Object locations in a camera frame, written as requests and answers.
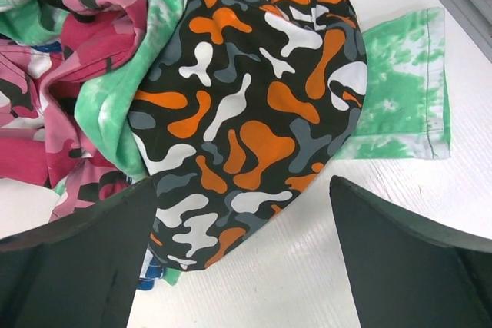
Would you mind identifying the orange black camouflage cloth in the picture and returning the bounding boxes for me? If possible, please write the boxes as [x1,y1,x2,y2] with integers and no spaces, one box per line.
[128,0,367,271]

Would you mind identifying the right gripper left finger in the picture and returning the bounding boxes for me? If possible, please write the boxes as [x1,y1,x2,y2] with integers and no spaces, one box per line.
[1,178,157,327]

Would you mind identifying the green tie-dye cloth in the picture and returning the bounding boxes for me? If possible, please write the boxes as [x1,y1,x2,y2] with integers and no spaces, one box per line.
[1,0,450,283]

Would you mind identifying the blue white patterned cloth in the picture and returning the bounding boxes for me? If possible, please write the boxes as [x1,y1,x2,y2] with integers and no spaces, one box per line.
[137,249,166,291]

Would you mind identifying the magenta camouflage cloth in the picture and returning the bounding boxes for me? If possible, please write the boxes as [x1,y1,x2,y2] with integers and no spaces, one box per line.
[1,0,148,220]

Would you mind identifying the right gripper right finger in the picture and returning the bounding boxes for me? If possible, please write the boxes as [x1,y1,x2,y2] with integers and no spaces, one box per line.
[330,176,491,327]

